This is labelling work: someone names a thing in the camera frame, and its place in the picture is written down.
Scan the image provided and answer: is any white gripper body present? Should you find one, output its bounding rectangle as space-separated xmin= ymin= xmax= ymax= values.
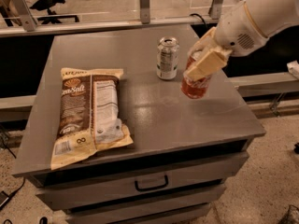
xmin=214 ymin=2 xmax=269 ymax=57

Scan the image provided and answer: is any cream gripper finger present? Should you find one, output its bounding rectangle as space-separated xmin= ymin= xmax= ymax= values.
xmin=185 ymin=48 xmax=232 ymax=81
xmin=188 ymin=27 xmax=217 ymax=58

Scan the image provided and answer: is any red coke can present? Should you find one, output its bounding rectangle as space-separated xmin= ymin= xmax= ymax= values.
xmin=181 ymin=50 xmax=211 ymax=99

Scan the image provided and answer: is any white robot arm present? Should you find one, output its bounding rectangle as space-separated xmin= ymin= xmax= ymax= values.
xmin=184 ymin=0 xmax=299 ymax=81

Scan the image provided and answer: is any silver green 7up can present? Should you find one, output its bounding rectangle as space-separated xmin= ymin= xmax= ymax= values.
xmin=156 ymin=36 xmax=179 ymax=80

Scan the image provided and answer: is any grey drawer cabinet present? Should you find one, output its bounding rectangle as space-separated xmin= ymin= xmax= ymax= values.
xmin=13 ymin=25 xmax=263 ymax=224

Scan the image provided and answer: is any brown sea salt chip bag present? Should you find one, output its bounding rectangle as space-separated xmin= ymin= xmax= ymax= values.
xmin=50 ymin=68 xmax=133 ymax=170

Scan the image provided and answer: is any black office chair left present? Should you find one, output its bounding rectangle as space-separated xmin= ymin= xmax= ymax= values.
xmin=30 ymin=0 xmax=79 ymax=24

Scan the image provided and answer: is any black cable on rail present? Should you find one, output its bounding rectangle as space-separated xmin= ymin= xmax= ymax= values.
xmin=188 ymin=12 xmax=209 ymax=30

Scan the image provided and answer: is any black drawer handle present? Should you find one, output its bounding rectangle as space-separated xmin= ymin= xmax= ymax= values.
xmin=135 ymin=175 xmax=169 ymax=192

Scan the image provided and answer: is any black cable on floor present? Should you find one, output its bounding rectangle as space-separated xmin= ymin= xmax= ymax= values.
xmin=0 ymin=131 xmax=26 ymax=212

